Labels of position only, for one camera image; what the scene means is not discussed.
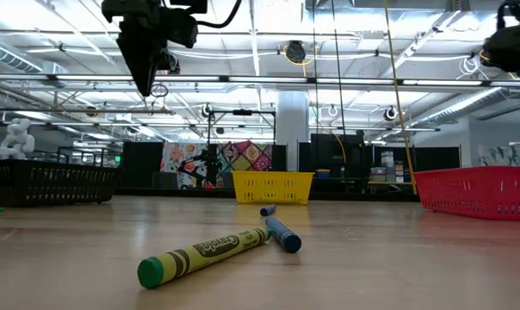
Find white knot-shaped sculpture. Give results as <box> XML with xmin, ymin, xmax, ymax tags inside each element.
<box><xmin>0</xmin><ymin>117</ymin><xmax>36</xmax><ymax>161</ymax></box>

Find silver ribbed air duct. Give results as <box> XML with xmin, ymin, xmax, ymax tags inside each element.
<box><xmin>0</xmin><ymin>38</ymin><xmax>44</xmax><ymax>75</ymax></box>
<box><xmin>408</xmin><ymin>84</ymin><xmax>520</xmax><ymax>128</ymax></box>

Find black partition panel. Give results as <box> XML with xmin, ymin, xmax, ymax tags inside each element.
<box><xmin>298</xmin><ymin>133</ymin><xmax>373</xmax><ymax>193</ymax></box>
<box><xmin>371</xmin><ymin>145</ymin><xmax>462</xmax><ymax>182</ymax></box>

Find black metal gantry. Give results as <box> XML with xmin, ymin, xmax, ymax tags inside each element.
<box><xmin>206</xmin><ymin>108</ymin><xmax>278</xmax><ymax>146</ymax></box>

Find teal patterned panel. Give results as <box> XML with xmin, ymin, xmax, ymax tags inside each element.
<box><xmin>478</xmin><ymin>144</ymin><xmax>520</xmax><ymax>168</ymax></box>

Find black left wrist camera cable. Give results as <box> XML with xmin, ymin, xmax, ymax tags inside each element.
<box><xmin>195</xmin><ymin>0</ymin><xmax>243</xmax><ymax>30</ymax></box>

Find long ceiling light strip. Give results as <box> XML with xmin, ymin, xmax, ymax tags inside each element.
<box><xmin>0</xmin><ymin>72</ymin><xmax>520</xmax><ymax>87</ymax></box>

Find yellow power cable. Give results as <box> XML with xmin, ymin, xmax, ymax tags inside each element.
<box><xmin>383</xmin><ymin>0</ymin><xmax>418</xmax><ymax>196</ymax></box>

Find red plastic basket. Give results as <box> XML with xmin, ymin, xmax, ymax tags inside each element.
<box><xmin>413</xmin><ymin>165</ymin><xmax>520</xmax><ymax>222</ymax></box>

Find black plastic basket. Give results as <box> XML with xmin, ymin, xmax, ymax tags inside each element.
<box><xmin>0</xmin><ymin>158</ymin><xmax>120</xmax><ymax>208</ymax></box>

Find white building column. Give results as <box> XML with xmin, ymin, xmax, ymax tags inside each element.
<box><xmin>276</xmin><ymin>90</ymin><xmax>311</xmax><ymax>172</ymax></box>

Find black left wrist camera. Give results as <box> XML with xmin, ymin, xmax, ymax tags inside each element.
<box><xmin>161</xmin><ymin>7</ymin><xmax>200</xmax><ymax>49</ymax></box>

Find black cabinet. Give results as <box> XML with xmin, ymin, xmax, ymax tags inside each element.
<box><xmin>121</xmin><ymin>140</ymin><xmax>164</xmax><ymax>189</ymax></box>

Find stacked storage boxes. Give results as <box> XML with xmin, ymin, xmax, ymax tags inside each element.
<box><xmin>369</xmin><ymin>150</ymin><xmax>405</xmax><ymax>183</ymax></box>

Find yellow plastic basket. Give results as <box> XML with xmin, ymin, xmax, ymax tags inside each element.
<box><xmin>232</xmin><ymin>170</ymin><xmax>316</xmax><ymax>206</ymax></box>

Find black metal table frame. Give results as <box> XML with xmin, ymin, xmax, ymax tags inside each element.
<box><xmin>113</xmin><ymin>185</ymin><xmax>420</xmax><ymax>203</ymax></box>

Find black hanging cable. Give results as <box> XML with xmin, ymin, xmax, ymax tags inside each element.
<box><xmin>311</xmin><ymin>0</ymin><xmax>319</xmax><ymax>139</ymax></box>

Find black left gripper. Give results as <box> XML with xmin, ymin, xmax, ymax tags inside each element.
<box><xmin>101</xmin><ymin>0</ymin><xmax>167</xmax><ymax>97</ymax></box>

